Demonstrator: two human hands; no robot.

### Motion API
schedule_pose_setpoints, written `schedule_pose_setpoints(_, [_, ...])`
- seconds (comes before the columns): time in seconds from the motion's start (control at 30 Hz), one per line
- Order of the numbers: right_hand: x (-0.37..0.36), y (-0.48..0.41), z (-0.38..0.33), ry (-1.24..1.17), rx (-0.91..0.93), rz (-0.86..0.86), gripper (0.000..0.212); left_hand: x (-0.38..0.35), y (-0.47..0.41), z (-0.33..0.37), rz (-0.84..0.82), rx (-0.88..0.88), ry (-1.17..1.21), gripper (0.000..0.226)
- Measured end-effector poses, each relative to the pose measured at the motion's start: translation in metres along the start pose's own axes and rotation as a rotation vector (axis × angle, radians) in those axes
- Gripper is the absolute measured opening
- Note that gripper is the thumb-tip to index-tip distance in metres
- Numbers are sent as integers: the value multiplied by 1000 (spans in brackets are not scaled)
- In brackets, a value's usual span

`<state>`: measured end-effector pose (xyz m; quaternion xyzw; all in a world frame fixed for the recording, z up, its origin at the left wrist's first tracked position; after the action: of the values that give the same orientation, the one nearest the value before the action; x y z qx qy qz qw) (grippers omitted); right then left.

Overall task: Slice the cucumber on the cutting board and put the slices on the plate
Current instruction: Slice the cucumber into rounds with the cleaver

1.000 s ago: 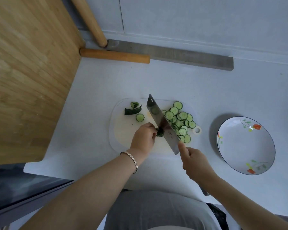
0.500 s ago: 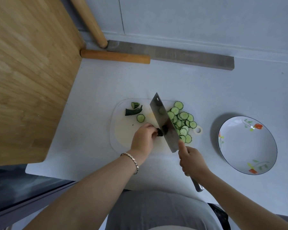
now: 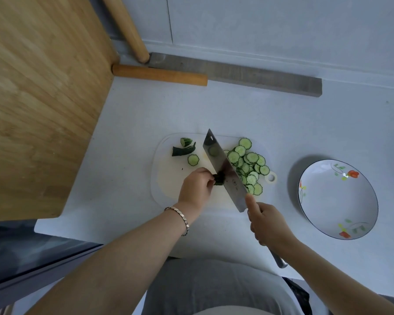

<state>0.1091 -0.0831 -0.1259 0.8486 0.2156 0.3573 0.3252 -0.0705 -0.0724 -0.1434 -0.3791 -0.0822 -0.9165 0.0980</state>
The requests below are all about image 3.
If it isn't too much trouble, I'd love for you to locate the person's right hand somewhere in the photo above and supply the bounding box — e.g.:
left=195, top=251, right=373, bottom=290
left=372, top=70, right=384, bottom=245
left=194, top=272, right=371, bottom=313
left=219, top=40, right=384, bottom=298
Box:
left=245, top=194, right=300, bottom=250

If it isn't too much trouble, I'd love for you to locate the person's left hand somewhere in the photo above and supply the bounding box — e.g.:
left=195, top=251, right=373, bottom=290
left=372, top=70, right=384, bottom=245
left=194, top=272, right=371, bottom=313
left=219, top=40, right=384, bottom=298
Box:
left=178, top=167, right=216, bottom=224

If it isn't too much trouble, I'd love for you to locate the translucent plastic cutting board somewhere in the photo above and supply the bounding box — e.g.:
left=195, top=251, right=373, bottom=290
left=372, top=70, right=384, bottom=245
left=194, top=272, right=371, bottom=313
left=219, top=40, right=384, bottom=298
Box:
left=150, top=133, right=278, bottom=210

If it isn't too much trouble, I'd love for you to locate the steel cleaver knife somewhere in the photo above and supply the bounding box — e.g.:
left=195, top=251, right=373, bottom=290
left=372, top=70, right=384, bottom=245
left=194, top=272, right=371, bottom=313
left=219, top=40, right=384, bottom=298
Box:
left=202, top=129, right=288, bottom=270

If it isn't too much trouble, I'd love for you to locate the cucumber stem tip piece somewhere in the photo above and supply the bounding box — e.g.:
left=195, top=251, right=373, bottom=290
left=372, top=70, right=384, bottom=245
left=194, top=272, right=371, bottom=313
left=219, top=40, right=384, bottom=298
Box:
left=171, top=142, right=197, bottom=157

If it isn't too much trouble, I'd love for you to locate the pile of cucumber slices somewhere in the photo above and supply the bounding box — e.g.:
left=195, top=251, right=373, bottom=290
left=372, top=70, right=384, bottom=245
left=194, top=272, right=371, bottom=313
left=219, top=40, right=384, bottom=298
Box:
left=223, top=137, right=271, bottom=196

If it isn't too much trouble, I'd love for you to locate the white floral plate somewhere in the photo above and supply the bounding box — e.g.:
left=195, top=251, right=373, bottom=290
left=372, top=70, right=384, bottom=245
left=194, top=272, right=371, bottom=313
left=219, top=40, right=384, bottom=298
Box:
left=298, top=159, right=379, bottom=241

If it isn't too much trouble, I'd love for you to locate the person's left forearm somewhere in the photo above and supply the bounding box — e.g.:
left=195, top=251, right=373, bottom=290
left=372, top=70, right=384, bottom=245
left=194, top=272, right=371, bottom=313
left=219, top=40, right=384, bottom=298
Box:
left=26, top=205, right=197, bottom=315

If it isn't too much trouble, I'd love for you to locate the person's right forearm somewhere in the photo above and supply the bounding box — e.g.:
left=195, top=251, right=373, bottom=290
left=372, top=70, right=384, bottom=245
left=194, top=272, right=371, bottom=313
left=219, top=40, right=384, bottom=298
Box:
left=281, top=238, right=394, bottom=315

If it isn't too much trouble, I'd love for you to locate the short wooden rolling pin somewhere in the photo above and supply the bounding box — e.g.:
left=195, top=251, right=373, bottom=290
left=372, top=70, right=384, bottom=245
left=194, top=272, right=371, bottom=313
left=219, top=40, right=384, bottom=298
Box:
left=111, top=64, right=208, bottom=87

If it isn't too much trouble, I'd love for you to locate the black trash bag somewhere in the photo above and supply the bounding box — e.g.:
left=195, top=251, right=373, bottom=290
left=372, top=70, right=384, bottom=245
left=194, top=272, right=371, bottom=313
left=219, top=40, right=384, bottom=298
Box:
left=282, top=277, right=313, bottom=315

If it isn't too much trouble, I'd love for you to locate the grey shirt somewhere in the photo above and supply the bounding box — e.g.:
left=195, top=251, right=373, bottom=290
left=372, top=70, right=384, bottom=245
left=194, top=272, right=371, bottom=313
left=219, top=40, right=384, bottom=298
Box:
left=141, top=257, right=303, bottom=315

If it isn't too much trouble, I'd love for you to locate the long grey sharpening stone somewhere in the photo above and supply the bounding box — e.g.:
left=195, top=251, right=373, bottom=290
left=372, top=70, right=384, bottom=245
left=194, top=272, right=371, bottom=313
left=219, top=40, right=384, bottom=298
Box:
left=148, top=52, right=323, bottom=98

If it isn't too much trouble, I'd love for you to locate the thick light wooden rolling pin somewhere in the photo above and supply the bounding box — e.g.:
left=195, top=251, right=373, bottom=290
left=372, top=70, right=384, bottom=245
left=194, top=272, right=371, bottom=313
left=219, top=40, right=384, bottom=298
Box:
left=100, top=0, right=151, bottom=64

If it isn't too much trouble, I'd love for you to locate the large wooden cutting board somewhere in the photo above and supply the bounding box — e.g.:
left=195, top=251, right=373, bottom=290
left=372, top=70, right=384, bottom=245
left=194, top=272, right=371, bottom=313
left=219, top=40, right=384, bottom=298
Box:
left=0, top=0, right=120, bottom=222

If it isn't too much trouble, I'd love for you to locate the dark glass panel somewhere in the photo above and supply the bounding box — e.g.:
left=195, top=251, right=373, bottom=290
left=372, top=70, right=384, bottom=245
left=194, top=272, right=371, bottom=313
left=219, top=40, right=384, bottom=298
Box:
left=0, top=219, right=104, bottom=315

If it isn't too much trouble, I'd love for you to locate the grey pipe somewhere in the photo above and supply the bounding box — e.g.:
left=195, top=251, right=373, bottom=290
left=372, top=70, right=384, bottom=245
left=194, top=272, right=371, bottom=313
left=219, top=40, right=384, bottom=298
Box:
left=87, top=0, right=130, bottom=64

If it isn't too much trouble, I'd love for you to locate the silver bracelet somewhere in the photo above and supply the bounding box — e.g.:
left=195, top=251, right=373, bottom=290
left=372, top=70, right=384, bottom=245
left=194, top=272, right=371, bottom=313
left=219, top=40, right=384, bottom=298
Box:
left=164, top=206, right=190, bottom=237

